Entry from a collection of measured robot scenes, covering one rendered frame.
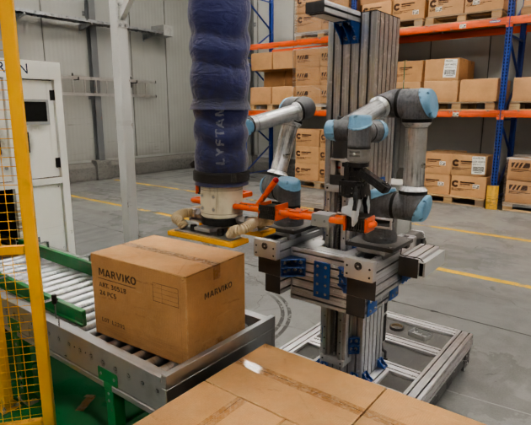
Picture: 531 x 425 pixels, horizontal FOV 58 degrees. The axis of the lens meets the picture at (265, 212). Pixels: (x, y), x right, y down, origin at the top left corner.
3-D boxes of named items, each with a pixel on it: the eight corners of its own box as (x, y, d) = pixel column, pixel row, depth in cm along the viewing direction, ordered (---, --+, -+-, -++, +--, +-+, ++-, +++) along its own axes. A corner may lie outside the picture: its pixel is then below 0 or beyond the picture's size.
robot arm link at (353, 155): (374, 148, 159) (363, 150, 153) (373, 162, 160) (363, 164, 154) (353, 147, 163) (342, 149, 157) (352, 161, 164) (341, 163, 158)
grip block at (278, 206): (256, 218, 180) (256, 203, 179) (270, 214, 188) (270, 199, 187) (275, 221, 176) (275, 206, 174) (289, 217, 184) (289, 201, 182)
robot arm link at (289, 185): (285, 207, 233) (286, 180, 230) (270, 202, 244) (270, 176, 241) (305, 205, 239) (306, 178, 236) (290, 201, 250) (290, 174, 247)
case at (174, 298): (96, 331, 232) (89, 252, 224) (157, 304, 265) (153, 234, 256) (188, 368, 199) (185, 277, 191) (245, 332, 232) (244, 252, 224)
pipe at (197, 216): (170, 225, 196) (169, 212, 195) (210, 215, 216) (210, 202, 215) (236, 238, 177) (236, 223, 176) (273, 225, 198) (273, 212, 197)
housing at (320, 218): (310, 225, 169) (310, 212, 168) (319, 222, 175) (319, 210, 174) (328, 228, 165) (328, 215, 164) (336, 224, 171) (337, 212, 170)
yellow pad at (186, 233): (167, 234, 195) (166, 223, 194) (184, 230, 203) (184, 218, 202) (233, 248, 177) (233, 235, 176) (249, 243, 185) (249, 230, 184)
